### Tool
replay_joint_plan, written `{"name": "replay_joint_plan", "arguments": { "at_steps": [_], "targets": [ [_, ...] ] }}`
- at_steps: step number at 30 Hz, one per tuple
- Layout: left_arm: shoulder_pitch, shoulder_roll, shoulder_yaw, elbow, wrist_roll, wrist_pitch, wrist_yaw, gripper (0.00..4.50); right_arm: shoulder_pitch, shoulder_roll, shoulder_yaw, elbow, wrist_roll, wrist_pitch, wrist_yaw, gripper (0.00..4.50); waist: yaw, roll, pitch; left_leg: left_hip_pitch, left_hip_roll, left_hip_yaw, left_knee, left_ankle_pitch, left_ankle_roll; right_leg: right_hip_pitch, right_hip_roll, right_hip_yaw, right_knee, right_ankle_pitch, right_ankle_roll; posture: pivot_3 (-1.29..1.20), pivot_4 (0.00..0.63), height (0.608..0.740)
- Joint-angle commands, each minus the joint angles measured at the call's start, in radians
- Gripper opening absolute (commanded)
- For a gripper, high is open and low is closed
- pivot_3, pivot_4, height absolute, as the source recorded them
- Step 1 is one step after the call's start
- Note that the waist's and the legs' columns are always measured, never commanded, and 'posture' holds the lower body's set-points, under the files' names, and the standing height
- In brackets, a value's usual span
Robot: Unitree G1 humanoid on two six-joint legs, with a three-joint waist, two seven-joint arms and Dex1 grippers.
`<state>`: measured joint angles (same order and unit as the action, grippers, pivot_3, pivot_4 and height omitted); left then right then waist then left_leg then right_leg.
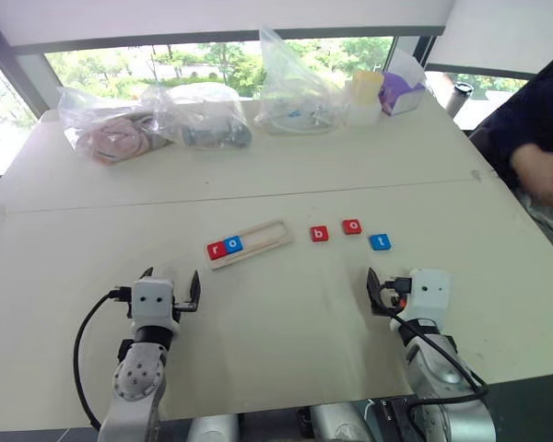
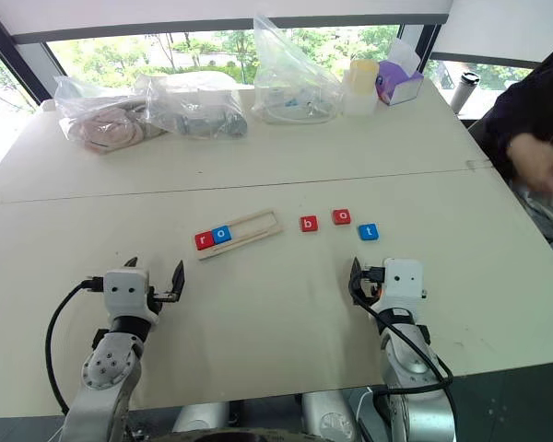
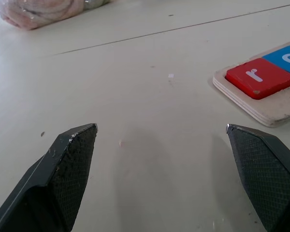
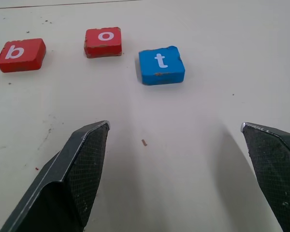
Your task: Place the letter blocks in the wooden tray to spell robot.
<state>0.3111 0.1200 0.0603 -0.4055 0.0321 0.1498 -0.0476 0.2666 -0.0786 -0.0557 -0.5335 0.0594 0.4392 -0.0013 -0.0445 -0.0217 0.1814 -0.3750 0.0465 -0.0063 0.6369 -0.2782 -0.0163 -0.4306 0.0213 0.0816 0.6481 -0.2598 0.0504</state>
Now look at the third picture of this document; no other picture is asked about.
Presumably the pink plastic bag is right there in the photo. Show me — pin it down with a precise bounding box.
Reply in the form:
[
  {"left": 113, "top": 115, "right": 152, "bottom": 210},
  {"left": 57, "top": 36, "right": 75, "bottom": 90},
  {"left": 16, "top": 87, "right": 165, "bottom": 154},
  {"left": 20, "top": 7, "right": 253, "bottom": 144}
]
[{"left": 0, "top": 0, "right": 113, "bottom": 31}]

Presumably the wooden puzzle board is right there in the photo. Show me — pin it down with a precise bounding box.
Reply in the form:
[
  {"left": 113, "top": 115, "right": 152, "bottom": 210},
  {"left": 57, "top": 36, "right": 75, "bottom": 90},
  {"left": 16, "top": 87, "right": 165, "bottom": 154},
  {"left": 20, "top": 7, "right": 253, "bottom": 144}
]
[{"left": 212, "top": 38, "right": 290, "bottom": 129}]

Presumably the blue letter block o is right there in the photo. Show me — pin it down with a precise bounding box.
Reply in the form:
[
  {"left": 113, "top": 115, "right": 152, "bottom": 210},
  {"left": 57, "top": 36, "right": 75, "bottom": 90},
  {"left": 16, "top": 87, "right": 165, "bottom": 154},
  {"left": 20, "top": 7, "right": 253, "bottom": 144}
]
[{"left": 261, "top": 45, "right": 290, "bottom": 86}]

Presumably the red letter block r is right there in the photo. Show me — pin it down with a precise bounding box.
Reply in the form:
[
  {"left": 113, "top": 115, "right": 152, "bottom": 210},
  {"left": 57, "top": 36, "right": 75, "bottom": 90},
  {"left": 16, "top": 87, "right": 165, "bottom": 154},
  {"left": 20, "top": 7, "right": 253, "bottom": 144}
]
[{"left": 225, "top": 58, "right": 290, "bottom": 100}]

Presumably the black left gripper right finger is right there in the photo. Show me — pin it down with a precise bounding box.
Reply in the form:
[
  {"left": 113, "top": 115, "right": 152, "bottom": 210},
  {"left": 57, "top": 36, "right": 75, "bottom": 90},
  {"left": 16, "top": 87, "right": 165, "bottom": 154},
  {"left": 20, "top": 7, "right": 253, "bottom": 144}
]
[{"left": 225, "top": 124, "right": 290, "bottom": 232}]

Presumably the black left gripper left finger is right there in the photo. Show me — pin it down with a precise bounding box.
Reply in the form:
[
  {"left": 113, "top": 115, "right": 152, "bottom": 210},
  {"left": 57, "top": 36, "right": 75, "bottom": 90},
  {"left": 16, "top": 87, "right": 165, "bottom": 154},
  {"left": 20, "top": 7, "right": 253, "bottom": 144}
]
[{"left": 0, "top": 123, "right": 99, "bottom": 232}]

